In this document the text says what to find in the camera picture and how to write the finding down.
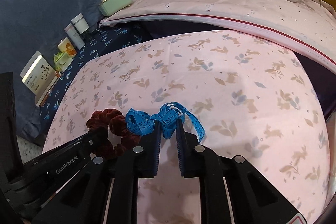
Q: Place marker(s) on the mint green tissue box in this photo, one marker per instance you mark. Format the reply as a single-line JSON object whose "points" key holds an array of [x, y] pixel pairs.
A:
{"points": [[110, 7]]}

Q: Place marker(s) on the tall white bottle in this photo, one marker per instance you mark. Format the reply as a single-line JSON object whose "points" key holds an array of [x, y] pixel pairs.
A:
{"points": [[74, 36]]}

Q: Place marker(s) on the navy floral cloth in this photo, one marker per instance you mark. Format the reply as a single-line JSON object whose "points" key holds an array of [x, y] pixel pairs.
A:
{"points": [[106, 40]]}

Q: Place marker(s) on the pink bunny tablecloth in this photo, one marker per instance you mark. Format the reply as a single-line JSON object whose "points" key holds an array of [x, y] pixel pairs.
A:
{"points": [[252, 97]]}

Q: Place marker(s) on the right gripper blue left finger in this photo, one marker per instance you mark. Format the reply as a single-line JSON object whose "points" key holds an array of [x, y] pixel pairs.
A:
{"points": [[148, 159]]}

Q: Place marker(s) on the small green box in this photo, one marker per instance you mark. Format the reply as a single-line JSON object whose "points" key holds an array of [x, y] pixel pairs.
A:
{"points": [[62, 60]]}

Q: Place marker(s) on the small orange printed cup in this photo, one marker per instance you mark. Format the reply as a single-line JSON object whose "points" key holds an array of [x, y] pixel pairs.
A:
{"points": [[66, 46]]}

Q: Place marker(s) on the white picture frame card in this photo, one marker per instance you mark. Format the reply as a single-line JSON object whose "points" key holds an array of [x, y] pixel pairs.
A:
{"points": [[39, 77]]}

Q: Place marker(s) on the dark red scrunchie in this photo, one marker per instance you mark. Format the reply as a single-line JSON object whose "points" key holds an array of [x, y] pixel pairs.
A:
{"points": [[110, 120]]}

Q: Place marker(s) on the white round jar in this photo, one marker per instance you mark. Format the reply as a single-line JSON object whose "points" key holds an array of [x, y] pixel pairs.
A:
{"points": [[80, 23]]}

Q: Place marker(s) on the pink padded mat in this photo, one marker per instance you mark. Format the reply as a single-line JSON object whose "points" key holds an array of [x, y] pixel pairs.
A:
{"points": [[306, 27]]}

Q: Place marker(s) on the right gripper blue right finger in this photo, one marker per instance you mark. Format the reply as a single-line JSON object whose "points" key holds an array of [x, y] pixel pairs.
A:
{"points": [[186, 143]]}

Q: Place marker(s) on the blue measuring tape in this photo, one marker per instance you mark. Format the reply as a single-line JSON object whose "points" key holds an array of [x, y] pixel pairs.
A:
{"points": [[140, 123]]}

